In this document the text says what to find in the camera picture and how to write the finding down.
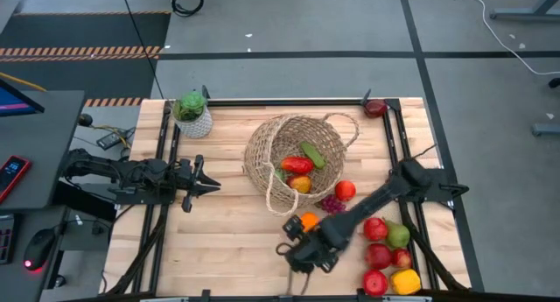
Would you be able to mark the red and yellow apple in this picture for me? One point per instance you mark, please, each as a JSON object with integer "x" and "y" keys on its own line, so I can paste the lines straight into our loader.
{"x": 299, "y": 184}

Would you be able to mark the small red apple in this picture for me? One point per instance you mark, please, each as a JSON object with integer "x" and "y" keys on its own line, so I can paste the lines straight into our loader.
{"x": 401, "y": 258}

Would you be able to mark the green apple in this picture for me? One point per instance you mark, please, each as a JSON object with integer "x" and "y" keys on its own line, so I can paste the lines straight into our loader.
{"x": 279, "y": 175}

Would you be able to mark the red-orange round fruit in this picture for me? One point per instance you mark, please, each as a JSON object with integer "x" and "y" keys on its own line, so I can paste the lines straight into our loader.
{"x": 345, "y": 190}

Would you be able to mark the dark red apple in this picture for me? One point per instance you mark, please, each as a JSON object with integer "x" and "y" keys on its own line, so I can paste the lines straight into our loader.
{"x": 375, "y": 108}

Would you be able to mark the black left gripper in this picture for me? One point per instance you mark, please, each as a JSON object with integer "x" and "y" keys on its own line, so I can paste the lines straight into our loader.
{"x": 194, "y": 184}

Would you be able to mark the grey desk leg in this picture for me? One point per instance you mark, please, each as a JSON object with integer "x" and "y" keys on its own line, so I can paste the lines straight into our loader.
{"x": 525, "y": 16}

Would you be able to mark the green cucumber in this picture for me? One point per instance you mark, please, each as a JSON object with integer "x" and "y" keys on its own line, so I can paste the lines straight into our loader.
{"x": 312, "y": 154}

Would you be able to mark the yellow bell pepper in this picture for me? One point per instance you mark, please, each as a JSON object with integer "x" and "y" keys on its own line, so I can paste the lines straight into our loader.
{"x": 405, "y": 281}

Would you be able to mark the black round knob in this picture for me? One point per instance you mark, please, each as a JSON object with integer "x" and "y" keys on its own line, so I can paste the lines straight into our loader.
{"x": 85, "y": 119}

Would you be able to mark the succulent in white patterned pot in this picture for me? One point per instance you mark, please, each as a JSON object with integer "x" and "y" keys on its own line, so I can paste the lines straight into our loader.
{"x": 194, "y": 122}

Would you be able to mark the black power adapter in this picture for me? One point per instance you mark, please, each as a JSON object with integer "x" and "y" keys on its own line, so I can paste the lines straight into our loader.
{"x": 111, "y": 138}

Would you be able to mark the red bell pepper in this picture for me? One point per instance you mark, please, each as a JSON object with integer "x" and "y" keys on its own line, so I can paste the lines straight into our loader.
{"x": 297, "y": 165}

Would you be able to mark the grey desk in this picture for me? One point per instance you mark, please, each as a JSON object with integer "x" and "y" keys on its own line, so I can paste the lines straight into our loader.
{"x": 17, "y": 284}

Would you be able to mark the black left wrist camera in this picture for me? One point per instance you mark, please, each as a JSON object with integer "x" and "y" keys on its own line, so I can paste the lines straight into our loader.
{"x": 186, "y": 164}

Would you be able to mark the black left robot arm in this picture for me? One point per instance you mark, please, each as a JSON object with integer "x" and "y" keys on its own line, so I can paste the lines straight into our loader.
{"x": 109, "y": 170}

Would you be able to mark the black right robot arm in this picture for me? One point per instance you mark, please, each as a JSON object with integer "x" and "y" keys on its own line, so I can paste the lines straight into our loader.
{"x": 372, "y": 201}

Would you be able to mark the black chair base part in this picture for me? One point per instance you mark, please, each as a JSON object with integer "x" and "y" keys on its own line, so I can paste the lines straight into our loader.
{"x": 555, "y": 82}

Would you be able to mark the orange fruit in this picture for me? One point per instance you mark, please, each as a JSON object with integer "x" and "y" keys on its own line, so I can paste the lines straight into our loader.
{"x": 310, "y": 221}

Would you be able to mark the monitor with blue screen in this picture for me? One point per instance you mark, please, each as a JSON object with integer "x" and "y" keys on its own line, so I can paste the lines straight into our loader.
{"x": 13, "y": 105}

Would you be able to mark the purple grape bunch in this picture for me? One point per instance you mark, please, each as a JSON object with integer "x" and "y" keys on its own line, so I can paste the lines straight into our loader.
{"x": 332, "y": 204}

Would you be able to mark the red smartphone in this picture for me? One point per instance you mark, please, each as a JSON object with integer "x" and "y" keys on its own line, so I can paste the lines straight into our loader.
{"x": 13, "y": 175}

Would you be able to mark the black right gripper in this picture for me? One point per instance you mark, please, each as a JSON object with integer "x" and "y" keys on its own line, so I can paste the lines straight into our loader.
{"x": 312, "y": 256}

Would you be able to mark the woven wicker basket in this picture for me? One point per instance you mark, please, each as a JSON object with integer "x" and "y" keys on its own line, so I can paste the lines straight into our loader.
{"x": 262, "y": 162}

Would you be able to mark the green pear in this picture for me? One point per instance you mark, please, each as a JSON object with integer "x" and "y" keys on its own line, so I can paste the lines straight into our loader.
{"x": 397, "y": 235}

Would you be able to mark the black mat with hazard stripes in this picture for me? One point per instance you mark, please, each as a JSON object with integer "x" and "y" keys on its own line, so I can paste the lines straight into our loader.
{"x": 87, "y": 35}

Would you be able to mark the black computer mouse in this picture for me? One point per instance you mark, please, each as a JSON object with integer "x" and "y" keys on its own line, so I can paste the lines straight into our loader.
{"x": 39, "y": 249}

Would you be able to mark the grey furniture foot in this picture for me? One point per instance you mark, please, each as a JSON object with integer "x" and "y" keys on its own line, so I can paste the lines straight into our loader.
{"x": 546, "y": 130}

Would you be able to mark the black keyboard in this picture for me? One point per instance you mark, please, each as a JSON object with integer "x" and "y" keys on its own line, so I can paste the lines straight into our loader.
{"x": 5, "y": 240}

